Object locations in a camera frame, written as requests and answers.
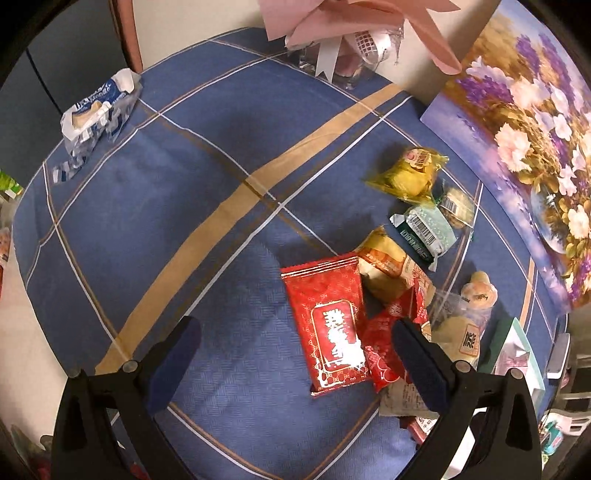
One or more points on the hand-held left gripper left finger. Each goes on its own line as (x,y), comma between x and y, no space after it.
(173,360)

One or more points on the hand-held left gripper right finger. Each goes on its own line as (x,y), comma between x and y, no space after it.
(418,364)

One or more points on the beige snack packet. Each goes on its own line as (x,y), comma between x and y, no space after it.
(401,401)

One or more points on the steamed cake packet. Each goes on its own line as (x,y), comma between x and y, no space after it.
(461,337)

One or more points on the small red snack packet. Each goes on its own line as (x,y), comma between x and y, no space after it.
(415,427)

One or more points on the pink snack packet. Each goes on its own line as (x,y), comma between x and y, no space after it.
(508,362)

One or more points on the white box with green rim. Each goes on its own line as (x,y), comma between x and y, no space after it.
(508,337)

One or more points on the large red snack packet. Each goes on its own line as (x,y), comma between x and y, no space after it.
(330,323)

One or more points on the orange yellow snack packet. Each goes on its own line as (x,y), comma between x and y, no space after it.
(383,258)

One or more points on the small jelly cup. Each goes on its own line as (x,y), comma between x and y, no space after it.
(480,295)

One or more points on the mint green snack packet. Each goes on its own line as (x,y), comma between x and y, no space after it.
(422,230)

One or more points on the blue plaid tablecloth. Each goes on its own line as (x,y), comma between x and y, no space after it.
(184,207)

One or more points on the white plastic chair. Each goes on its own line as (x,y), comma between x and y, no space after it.
(570,415)

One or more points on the clear cookie packet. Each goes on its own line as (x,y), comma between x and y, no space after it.
(455,205)

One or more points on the blue white open snack packet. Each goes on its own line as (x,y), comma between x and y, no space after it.
(97,108)

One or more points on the flower painting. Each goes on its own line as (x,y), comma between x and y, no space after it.
(521,115)

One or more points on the pink wrapped bouquet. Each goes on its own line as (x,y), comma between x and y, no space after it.
(351,23)

